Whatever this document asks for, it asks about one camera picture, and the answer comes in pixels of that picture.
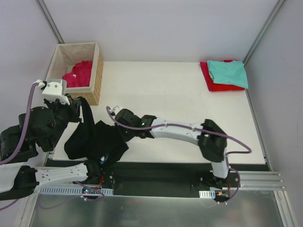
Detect white cable duct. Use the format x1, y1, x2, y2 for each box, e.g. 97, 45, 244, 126
199, 190, 216, 199
40, 186, 101, 196

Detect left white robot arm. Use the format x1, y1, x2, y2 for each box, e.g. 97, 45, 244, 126
0, 96, 101, 201

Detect right white cable duct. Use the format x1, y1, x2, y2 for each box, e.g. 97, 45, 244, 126
199, 190, 216, 199

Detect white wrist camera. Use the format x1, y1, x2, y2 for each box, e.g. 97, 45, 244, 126
33, 78, 70, 105
111, 106, 123, 116

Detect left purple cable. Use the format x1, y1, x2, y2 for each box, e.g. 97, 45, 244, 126
0, 81, 105, 211

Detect left aluminium frame post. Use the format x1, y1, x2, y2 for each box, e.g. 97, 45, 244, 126
35, 0, 65, 44

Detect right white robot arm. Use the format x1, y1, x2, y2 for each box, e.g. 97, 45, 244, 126
110, 106, 230, 189

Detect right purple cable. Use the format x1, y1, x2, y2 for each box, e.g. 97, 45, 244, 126
106, 105, 252, 205

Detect red t-shirt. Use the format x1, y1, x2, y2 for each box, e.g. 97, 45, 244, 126
200, 59, 246, 92

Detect pink t-shirt in basket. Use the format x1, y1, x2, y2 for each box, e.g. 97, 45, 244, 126
62, 61, 93, 88

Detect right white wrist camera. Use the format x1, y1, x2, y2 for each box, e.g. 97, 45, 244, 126
111, 106, 123, 116

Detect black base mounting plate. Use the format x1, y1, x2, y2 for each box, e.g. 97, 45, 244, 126
72, 160, 242, 197

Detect teal t-shirt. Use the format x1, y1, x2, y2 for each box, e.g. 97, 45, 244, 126
207, 60, 249, 89

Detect aluminium frame post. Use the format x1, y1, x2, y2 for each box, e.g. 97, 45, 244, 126
243, 0, 287, 66
35, 0, 65, 44

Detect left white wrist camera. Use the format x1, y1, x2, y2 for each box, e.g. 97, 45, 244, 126
33, 78, 70, 105

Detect right aluminium frame post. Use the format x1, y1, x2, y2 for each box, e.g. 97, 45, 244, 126
243, 0, 287, 66

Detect purple cable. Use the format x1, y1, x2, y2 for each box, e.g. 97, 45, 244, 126
0, 81, 105, 211
106, 105, 252, 205

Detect left white cable duct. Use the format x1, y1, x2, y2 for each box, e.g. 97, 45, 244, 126
40, 186, 101, 196

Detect black daisy print t-shirt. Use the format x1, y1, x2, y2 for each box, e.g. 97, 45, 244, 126
64, 97, 129, 166

